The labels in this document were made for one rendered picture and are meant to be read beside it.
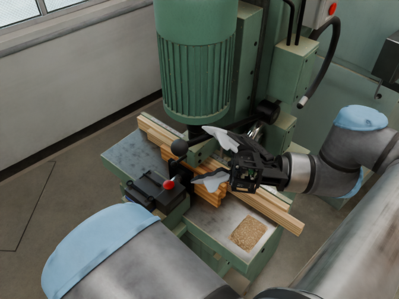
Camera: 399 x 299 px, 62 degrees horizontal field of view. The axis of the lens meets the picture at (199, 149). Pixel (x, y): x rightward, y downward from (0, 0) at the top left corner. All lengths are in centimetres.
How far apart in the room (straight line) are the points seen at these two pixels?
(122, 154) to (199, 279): 91
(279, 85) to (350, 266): 64
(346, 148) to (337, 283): 42
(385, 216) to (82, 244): 35
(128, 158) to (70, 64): 122
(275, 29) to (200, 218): 54
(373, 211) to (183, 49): 46
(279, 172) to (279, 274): 123
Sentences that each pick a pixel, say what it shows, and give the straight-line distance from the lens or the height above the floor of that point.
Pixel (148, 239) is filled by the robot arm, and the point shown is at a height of 148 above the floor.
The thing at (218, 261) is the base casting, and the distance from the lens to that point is 103.
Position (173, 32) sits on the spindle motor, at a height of 140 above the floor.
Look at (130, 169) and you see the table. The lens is 110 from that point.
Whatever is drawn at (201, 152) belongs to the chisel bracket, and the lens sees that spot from 97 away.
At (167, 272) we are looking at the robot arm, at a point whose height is 148.
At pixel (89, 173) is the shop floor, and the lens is 236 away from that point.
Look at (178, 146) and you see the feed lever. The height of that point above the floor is 127.
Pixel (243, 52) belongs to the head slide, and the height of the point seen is 130.
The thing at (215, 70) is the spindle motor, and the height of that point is 132.
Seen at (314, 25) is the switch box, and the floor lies 133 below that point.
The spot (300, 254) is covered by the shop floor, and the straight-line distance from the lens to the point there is 200.
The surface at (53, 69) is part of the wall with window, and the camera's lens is 223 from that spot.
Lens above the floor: 172
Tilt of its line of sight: 46 degrees down
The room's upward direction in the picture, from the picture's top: straight up
